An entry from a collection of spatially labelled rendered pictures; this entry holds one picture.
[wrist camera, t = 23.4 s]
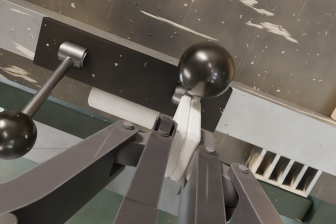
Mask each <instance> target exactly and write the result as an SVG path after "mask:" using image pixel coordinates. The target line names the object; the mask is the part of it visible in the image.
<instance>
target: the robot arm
mask: <svg viewBox="0 0 336 224"><path fill-rule="evenodd" d="M138 131H139V128H138V127H137V125H135V124H134V123H132V122H130V121H127V120H119V121H117V122H115V123H113V124H111V125H109V126H107V127H106V128H104V129H102V130H100V131H98V132H96V133H95V134H93V135H91V136H89V137H87V138H85V139H84V140H82V141H80V142H78V143H76V144H74V145H73V146H71V147H69V148H67V149H65V150H63V151H62V152H60V153H58V154H56V155H54V156H52V157H51V158H49V159H47V160H45V161H43V162H41V163H40V164H38V165H36V166H34V167H32V168H30V169H29V170H27V171H25V172H23V173H21V174H19V175H18V176H16V177H14V178H12V179H10V180H8V181H4V182H0V224H64V223H65V222H66V221H68V220H69V219H70V218H71V217H72V216H73V215H74V214H75V213H77V212H78V211H79V210H80V209H81V208H82V207H83V206H84V205H85V204H87V203H88V202H89V201H90V200H91V199H92V198H93V197H94V196H96V195H97V194H98V193H99V192H100V191H101V190H102V189H103V188H104V187H106V186H107V185H108V184H109V183H110V182H111V181H112V180H113V179H115V178H116V177H117V176H118V175H119V174H120V173H121V172H122V171H123V170H124V169H125V167H126V166H130V167H136V169H135V171H134V174H133V176H132V179H131V181H130V183H129V186H128V188H127V191H126V193H125V196H124V197H123V200H122V202H121V204H120V207H119V209H118V212H117V214H116V217H115V219H114V221H113V224H157V221H158V217H159V211H160V210H159V209H158V204H159V200H160V195H161V191H162V186H163V182H164V177H166V178H167V177H171V180H174V181H176V182H180V181H181V182H182V181H183V182H182V184H181V186H180V189H179V191H178V193H177V195H179V194H180V200H179V208H178V216H177V224H285V223H284V222H283V220H282V218H281V217H280V215H279V214H278V212H277V210H276V209H275V207H274V206H273V204H272V203H271V201H270V199H269V198H268V196H267V195H266V193H265V191H264V190H263V188H262V187H261V185H260V183H259V182H258V180H257V179H256V177H255V176H254V174H253V172H252V171H251V170H250V169H249V168H247V166H245V165H243V164H240V163H236V162H234V163H232V164H231V165H230V167H228V166H227V165H225V164H223V163H222V162H220V155H219V153H218V152H217V151H216V150H215V145H214V137H213V136H212V135H211V134H210V133H208V132H206V131H203V130H201V103H200V101H199V100H196V99H193V100H192V99H191V97H189V96H186V95H184V96H182V98H181V100H180V103H179V105H178V108H177V110H176V113H175V115H174V118H173V119H171V118H169V117H167V116H163V115H159V116H157V117H156V119H155V122H154V125H153V127H152V130H151V132H149V133H141V132H138ZM184 176H185V177H184ZM183 178H184V180H183Z"/></svg>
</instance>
